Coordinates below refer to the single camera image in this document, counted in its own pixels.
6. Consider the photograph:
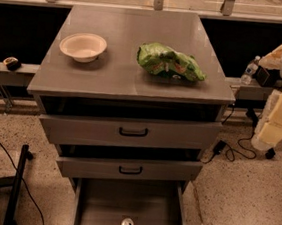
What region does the grey top drawer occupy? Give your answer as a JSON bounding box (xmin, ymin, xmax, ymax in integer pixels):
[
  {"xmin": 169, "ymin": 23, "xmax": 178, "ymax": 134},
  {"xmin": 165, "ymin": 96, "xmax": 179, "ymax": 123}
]
[{"xmin": 40, "ymin": 114, "xmax": 222, "ymax": 151}]

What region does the clear water bottle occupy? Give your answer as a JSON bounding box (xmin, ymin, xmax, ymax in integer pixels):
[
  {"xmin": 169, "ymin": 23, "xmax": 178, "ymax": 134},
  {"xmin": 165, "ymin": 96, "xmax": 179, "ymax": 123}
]
[{"xmin": 241, "ymin": 55, "xmax": 260, "ymax": 85}]

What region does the grey metal drawer cabinet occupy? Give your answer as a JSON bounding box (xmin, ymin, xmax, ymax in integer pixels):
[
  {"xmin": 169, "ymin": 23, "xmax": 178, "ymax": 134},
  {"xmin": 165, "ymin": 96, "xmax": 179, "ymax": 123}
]
[{"xmin": 16, "ymin": 0, "xmax": 244, "ymax": 208}]

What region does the grey drawer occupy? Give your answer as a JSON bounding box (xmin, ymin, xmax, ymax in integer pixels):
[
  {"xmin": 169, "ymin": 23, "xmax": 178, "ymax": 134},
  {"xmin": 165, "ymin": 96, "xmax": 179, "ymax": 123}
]
[
  {"xmin": 56, "ymin": 157, "xmax": 203, "ymax": 182},
  {"xmin": 40, "ymin": 114, "xmax": 222, "ymax": 151},
  {"xmin": 72, "ymin": 178, "xmax": 187, "ymax": 225}
]

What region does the grey middle drawer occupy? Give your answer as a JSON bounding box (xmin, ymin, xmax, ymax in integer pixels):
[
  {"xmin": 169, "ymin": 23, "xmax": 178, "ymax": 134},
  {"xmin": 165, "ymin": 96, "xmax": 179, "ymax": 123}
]
[{"xmin": 56, "ymin": 157, "xmax": 203, "ymax": 182}]

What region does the green chip bag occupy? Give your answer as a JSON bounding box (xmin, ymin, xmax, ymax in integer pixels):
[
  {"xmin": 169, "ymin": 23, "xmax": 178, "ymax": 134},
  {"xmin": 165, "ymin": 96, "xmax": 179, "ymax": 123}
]
[{"xmin": 136, "ymin": 42, "xmax": 206, "ymax": 82}]

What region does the black stand leg left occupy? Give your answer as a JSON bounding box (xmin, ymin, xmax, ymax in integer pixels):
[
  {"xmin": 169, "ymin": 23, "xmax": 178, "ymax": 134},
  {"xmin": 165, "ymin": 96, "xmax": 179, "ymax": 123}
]
[{"xmin": 0, "ymin": 145, "xmax": 33, "ymax": 225}]

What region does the black stand leg right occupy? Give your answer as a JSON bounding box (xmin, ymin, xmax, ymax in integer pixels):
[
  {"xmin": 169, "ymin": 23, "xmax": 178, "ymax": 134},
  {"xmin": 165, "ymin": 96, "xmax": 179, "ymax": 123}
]
[{"xmin": 245, "ymin": 108, "xmax": 276, "ymax": 159}]

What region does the grey bottom drawer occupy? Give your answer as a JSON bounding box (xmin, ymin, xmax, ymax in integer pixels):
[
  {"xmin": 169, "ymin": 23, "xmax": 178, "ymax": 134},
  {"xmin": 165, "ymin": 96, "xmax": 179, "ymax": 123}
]
[{"xmin": 72, "ymin": 178, "xmax": 187, "ymax": 225}]

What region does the white paper bowl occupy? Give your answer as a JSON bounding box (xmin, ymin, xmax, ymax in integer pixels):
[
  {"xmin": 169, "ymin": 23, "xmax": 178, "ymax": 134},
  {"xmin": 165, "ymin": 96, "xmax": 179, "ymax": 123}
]
[{"xmin": 59, "ymin": 33, "xmax": 107, "ymax": 63}]

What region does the small black box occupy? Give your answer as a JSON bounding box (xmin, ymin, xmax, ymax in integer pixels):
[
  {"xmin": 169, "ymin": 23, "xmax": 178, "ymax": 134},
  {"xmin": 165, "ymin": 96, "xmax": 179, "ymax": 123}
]
[{"xmin": 255, "ymin": 67, "xmax": 280, "ymax": 87}]

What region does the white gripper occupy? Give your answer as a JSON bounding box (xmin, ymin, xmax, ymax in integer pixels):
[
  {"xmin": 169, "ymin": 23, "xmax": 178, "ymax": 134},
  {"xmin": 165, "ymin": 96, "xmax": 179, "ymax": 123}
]
[{"xmin": 251, "ymin": 89, "xmax": 282, "ymax": 151}]

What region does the black power adapter cable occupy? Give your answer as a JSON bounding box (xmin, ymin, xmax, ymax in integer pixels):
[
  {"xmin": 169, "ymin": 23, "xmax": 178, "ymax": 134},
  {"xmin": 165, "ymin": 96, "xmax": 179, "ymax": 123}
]
[{"xmin": 201, "ymin": 102, "xmax": 263, "ymax": 170}]

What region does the black floor cable left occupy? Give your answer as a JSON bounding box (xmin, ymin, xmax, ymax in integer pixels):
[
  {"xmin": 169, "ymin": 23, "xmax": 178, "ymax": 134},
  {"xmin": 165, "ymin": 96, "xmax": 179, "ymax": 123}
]
[{"xmin": 0, "ymin": 103, "xmax": 59, "ymax": 225}]

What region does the black tape measure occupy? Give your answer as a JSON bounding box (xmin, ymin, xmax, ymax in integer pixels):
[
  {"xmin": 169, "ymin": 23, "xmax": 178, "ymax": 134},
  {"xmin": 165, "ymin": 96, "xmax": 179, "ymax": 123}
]
[{"xmin": 3, "ymin": 57, "xmax": 21, "ymax": 71}]

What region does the black stand leg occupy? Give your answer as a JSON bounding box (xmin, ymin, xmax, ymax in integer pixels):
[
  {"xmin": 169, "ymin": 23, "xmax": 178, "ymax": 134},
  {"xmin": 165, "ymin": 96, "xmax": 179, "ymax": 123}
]
[
  {"xmin": 245, "ymin": 108, "xmax": 276, "ymax": 159},
  {"xmin": 0, "ymin": 145, "xmax": 33, "ymax": 225}
]

